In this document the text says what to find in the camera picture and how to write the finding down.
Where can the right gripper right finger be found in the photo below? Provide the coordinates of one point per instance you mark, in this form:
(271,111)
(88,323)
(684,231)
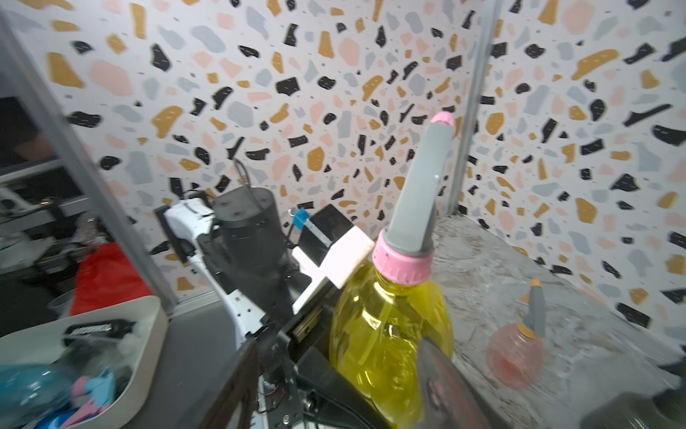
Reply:
(449,401)

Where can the orange grey spray nozzle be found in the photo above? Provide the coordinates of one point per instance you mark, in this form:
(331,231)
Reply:
(533,326)

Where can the white plastic bin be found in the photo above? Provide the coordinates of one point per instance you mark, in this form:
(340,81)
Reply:
(112,351)

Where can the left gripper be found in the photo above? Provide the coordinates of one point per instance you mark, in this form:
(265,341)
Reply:
(300,387)

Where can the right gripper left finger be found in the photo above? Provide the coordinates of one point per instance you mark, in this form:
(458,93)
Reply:
(236,402)

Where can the yellow spray bottle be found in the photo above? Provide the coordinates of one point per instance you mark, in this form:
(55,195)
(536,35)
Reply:
(376,331)

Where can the blue bottle in bin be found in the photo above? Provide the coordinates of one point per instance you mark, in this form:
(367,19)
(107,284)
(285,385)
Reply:
(30,392)

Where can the pink grey spray nozzle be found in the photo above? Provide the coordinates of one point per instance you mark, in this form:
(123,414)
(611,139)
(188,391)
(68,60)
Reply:
(404,250)

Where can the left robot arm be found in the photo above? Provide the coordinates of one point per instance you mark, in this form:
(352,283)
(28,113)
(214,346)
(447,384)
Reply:
(280,292)

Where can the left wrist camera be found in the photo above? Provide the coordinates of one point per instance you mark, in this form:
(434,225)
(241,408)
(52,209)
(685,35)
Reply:
(330,249)

